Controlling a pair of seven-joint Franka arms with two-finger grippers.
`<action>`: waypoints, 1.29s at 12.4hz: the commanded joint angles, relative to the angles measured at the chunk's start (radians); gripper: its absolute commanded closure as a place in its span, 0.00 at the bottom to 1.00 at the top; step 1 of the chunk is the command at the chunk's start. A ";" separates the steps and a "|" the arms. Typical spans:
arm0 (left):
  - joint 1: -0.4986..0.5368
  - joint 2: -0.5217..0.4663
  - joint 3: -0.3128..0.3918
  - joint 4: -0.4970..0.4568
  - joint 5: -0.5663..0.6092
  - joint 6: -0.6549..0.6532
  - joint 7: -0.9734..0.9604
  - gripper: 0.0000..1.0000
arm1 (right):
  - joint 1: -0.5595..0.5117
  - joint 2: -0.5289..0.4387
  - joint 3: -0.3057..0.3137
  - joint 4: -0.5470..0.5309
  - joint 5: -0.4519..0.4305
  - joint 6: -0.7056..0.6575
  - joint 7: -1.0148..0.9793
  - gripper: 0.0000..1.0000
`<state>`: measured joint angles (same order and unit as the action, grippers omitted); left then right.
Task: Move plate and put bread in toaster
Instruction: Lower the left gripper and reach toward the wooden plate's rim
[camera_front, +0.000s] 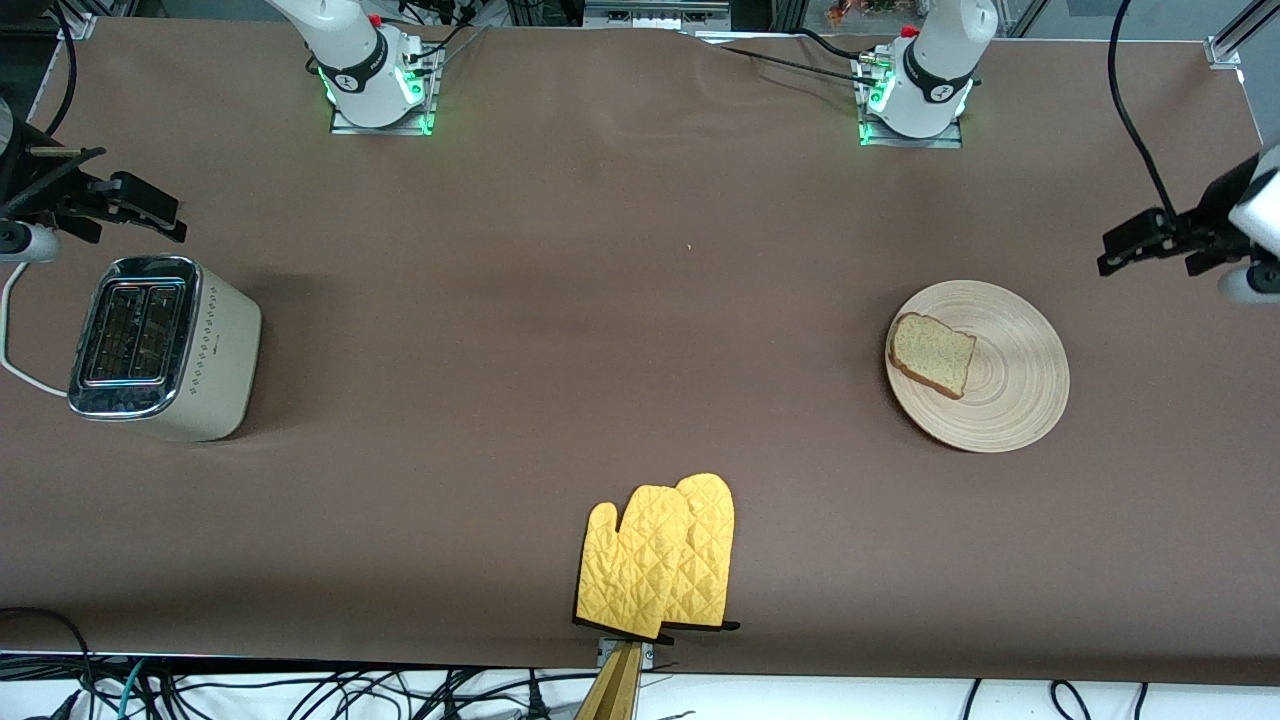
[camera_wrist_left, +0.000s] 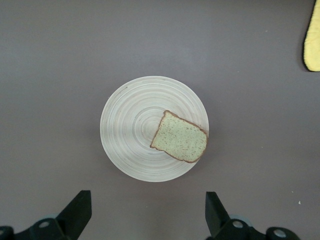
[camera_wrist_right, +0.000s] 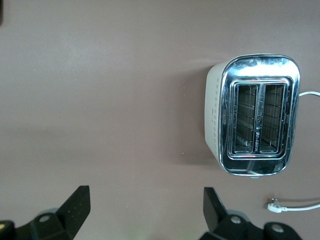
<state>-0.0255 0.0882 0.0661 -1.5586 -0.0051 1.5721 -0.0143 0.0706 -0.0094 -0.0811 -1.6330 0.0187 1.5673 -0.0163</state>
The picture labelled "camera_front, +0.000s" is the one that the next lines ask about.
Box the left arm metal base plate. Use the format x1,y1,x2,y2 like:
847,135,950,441
855,55,966,149

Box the cream and chrome toaster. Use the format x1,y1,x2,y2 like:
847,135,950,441
67,255,263,443

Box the teal cable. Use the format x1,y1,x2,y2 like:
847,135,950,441
118,658,151,720

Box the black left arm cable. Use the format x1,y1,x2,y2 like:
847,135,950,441
1106,0,1181,229

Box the brown bread slice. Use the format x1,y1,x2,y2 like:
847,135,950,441
887,312,978,401

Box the brass coloured bar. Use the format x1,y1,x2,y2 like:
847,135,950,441
575,640,643,720

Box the white toaster power cord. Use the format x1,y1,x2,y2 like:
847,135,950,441
0,262,71,398

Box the yellow quilted oven mitt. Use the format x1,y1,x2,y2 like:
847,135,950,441
660,473,741,633
575,485,693,641

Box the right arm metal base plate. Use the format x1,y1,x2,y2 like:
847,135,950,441
330,25,441,136

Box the small metal bracket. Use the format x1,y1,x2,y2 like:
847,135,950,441
597,637,656,669

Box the black cable tangle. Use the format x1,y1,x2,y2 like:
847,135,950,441
150,668,561,720

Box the round wooden plate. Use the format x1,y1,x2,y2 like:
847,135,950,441
885,280,1071,454

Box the black looped floor cable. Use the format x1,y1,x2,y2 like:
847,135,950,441
0,605,96,720

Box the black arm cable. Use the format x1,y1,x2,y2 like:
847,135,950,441
1106,0,1181,229
45,0,79,136

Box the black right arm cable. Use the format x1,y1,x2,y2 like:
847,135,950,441
45,0,79,136

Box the aluminium profile frame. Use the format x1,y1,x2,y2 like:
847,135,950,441
583,0,733,31

